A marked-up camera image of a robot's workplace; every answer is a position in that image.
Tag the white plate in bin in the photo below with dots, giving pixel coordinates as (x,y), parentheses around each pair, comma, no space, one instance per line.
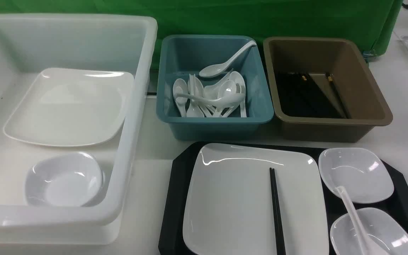
(67,107)

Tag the black chopsticks pile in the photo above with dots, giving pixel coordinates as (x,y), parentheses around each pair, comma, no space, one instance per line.
(301,96)

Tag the teal plastic bin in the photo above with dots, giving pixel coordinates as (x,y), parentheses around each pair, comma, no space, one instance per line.
(183,55)

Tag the brown plastic bin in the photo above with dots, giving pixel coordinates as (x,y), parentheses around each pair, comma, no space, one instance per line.
(354,81)

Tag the large white plastic bin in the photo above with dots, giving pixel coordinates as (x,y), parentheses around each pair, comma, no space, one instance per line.
(32,42)

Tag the white spoon lying across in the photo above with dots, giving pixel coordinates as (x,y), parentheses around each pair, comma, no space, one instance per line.
(222,102)

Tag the white square rice plate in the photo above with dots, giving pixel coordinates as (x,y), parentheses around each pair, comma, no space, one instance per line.
(229,202)

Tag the white bowl in bin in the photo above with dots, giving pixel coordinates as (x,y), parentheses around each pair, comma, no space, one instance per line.
(68,180)

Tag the green cloth backdrop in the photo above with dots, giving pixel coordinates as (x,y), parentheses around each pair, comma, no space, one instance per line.
(367,23)

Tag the black chopstick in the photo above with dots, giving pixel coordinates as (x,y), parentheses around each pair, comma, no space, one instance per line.
(274,212)
(278,212)

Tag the white bowl tray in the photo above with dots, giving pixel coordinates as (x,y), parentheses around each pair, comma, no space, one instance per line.
(380,227)
(359,170)

